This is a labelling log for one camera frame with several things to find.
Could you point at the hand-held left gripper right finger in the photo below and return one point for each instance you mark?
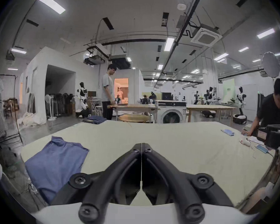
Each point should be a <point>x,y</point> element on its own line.
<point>163,169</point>

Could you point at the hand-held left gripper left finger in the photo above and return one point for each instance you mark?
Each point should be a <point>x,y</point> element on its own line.
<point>121,169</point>

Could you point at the bed with pale green sheet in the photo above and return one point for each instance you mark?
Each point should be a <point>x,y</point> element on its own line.
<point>177,143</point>

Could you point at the round wooden table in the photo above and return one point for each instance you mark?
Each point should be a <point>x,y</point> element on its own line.
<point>133,117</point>

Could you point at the white washing machine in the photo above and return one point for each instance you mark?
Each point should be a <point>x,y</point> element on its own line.
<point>172,114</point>

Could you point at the folded dark blue garment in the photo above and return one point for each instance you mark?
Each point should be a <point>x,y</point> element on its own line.
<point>94,120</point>

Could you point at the long wooden table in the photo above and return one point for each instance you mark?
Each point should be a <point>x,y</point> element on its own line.
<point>133,106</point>
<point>210,107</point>

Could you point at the blue shirt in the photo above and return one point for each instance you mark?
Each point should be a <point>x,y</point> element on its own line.
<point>56,162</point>

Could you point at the white humanoid robot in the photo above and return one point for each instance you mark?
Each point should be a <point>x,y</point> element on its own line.
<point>81,101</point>

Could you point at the white hand controller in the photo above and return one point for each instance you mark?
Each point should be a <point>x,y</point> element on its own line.
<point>245,142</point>

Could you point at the black and white robot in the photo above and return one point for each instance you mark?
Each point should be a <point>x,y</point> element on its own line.
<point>240,101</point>
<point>210,96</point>

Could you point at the white standing fan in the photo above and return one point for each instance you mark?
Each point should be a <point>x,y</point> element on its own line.
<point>48,100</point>

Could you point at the phone with pale blue screen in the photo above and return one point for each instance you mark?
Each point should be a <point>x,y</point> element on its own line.
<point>261,148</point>

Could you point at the pile of white cloth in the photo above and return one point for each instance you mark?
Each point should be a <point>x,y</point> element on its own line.
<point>31,120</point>

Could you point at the round white light diffuser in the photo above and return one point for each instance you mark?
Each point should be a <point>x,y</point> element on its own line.
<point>270,64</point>

